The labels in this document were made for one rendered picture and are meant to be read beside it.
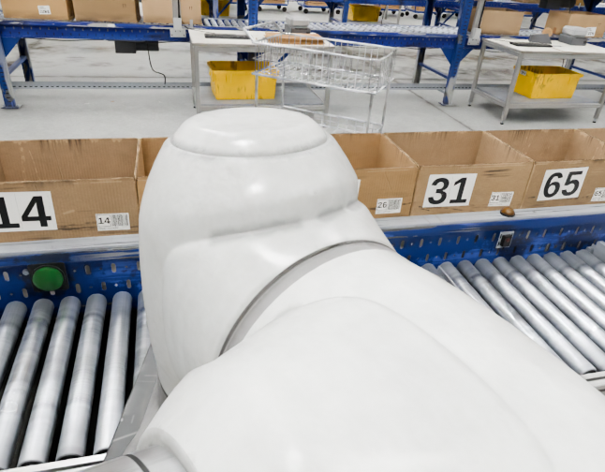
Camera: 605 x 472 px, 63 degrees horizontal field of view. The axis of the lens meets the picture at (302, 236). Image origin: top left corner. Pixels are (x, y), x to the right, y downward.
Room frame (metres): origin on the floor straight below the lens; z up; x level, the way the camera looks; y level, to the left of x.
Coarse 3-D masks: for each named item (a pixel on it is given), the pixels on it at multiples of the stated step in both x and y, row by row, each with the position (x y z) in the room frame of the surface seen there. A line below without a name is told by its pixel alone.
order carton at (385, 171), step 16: (352, 144) 1.59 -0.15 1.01; (368, 144) 1.60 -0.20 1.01; (384, 144) 1.58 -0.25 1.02; (352, 160) 1.59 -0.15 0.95; (368, 160) 1.60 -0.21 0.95; (384, 160) 1.56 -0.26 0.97; (400, 160) 1.45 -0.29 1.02; (368, 176) 1.30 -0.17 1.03; (384, 176) 1.31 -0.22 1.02; (400, 176) 1.32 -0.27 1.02; (416, 176) 1.34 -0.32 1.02; (368, 192) 1.30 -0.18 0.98; (384, 192) 1.31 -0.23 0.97; (400, 192) 1.33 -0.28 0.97; (368, 208) 1.30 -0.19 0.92
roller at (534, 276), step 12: (516, 264) 1.35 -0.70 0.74; (528, 264) 1.33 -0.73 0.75; (528, 276) 1.28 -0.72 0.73; (540, 276) 1.26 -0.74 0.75; (540, 288) 1.22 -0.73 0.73; (552, 288) 1.20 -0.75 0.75; (552, 300) 1.17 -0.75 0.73; (564, 300) 1.15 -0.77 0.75; (564, 312) 1.12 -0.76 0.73; (576, 312) 1.10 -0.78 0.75; (576, 324) 1.07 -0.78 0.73; (588, 324) 1.05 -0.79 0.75; (588, 336) 1.03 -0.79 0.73; (600, 336) 1.01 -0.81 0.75; (600, 348) 0.98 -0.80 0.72
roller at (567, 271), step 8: (544, 256) 1.41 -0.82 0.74; (552, 256) 1.40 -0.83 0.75; (552, 264) 1.37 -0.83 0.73; (560, 264) 1.35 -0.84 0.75; (560, 272) 1.33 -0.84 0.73; (568, 272) 1.31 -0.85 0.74; (576, 272) 1.31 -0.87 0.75; (568, 280) 1.29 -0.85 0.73; (576, 280) 1.27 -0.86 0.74; (584, 280) 1.26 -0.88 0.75; (584, 288) 1.23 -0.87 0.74; (592, 288) 1.22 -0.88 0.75; (592, 296) 1.20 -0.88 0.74; (600, 296) 1.19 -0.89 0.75; (600, 304) 1.16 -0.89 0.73
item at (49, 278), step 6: (42, 270) 0.98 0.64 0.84; (48, 270) 0.99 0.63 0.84; (54, 270) 0.99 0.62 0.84; (36, 276) 0.98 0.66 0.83; (42, 276) 0.98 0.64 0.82; (48, 276) 0.98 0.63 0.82; (54, 276) 0.99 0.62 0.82; (60, 276) 0.99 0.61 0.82; (36, 282) 0.98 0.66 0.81; (42, 282) 0.98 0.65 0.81; (48, 282) 0.98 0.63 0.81; (54, 282) 0.99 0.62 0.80; (60, 282) 0.99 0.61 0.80; (42, 288) 0.98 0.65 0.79; (48, 288) 0.98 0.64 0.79; (54, 288) 0.99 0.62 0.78
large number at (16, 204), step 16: (0, 192) 1.03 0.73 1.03; (16, 192) 1.04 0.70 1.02; (32, 192) 1.05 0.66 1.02; (48, 192) 1.06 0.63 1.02; (0, 208) 1.03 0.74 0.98; (16, 208) 1.04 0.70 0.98; (32, 208) 1.05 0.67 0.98; (48, 208) 1.06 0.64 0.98; (0, 224) 1.03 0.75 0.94; (16, 224) 1.04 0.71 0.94; (32, 224) 1.05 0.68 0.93; (48, 224) 1.06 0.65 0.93
